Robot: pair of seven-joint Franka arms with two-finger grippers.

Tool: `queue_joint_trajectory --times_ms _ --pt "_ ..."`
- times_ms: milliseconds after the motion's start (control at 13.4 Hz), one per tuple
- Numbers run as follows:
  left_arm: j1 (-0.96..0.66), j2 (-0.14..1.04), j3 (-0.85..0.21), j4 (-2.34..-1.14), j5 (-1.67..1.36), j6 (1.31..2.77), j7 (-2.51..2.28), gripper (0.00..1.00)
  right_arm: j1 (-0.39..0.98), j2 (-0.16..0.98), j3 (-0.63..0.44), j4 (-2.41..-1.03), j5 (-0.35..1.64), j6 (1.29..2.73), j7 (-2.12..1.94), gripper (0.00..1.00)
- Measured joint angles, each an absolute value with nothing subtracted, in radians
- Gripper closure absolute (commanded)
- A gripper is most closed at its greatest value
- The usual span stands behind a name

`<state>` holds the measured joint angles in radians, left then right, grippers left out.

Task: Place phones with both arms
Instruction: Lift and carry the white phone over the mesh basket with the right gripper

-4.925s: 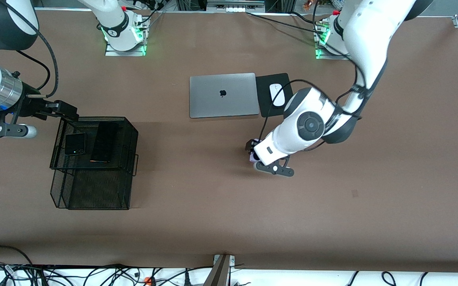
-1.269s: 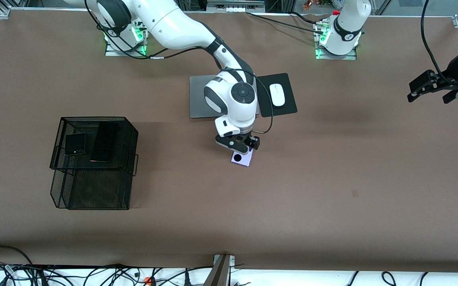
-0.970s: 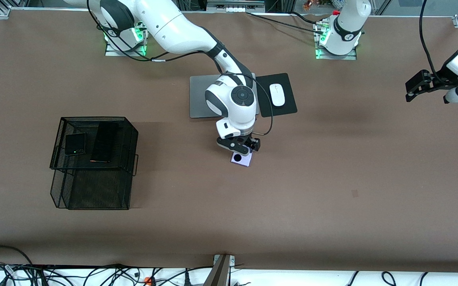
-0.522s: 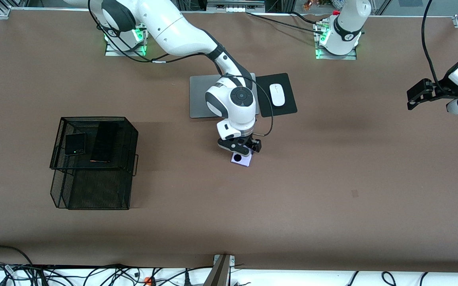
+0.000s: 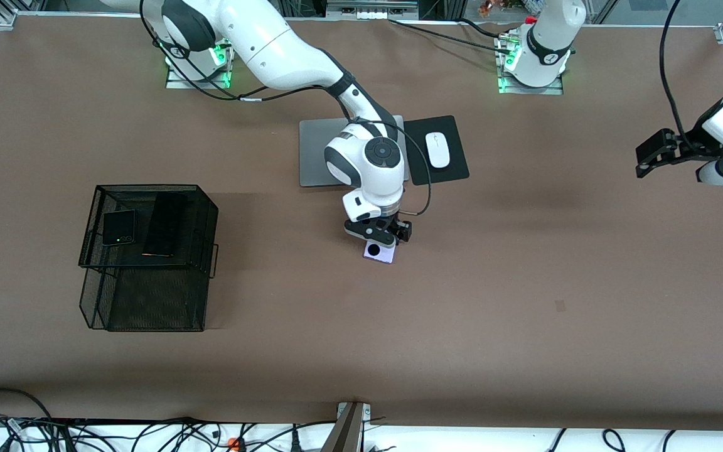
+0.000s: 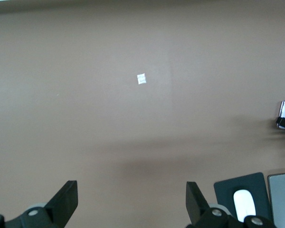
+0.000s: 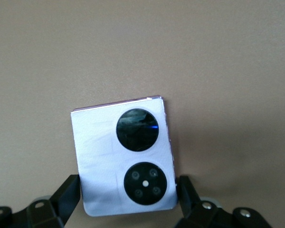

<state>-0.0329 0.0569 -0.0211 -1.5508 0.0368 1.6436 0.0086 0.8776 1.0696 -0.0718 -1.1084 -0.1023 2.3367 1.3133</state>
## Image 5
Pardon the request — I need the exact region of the white lavender flip phone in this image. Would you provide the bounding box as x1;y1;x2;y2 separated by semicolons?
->
362;240;397;264

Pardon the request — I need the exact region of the long black smartphone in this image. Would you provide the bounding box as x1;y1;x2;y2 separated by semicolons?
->
141;193;188;258

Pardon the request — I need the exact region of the small black flip phone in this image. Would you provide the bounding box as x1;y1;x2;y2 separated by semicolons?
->
102;210;137;246

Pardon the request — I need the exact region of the black mouse pad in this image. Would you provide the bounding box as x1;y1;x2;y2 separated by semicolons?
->
403;115;470;186

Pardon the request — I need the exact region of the silver closed laptop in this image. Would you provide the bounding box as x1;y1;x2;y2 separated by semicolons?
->
299;115;410;188

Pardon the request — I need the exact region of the white computer mouse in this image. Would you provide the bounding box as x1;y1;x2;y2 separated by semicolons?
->
425;132;451;169

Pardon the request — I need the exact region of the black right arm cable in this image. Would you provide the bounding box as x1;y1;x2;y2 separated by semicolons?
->
139;0;432;217

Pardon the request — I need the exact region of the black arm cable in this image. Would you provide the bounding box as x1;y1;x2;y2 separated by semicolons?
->
660;0;695;148
139;0;432;217

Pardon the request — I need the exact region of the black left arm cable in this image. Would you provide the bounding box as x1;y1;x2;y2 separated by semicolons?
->
660;0;695;148

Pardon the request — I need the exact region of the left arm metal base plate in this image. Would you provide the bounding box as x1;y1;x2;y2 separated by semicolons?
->
498;70;564;96

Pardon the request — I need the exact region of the long black table cable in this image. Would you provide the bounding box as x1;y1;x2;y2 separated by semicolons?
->
388;19;513;54

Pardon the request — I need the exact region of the grey metal frame bracket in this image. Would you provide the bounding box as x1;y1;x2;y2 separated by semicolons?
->
326;0;420;21

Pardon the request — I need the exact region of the grey metal camera post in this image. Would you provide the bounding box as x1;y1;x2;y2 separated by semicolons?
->
321;402;372;452

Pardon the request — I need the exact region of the short black table cable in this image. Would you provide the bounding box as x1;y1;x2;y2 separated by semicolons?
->
459;18;508;37

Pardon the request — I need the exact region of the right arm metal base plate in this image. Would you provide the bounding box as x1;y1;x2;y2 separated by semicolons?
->
166;63;232;90

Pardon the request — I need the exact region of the black wire mesh basket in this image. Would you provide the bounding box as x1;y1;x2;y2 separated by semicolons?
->
78;184;220;333

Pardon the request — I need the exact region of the long black floor cable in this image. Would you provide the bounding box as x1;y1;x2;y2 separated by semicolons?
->
48;416;337;434

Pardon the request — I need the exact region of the grey curved floor cable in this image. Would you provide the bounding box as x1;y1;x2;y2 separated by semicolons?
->
0;387;55;434

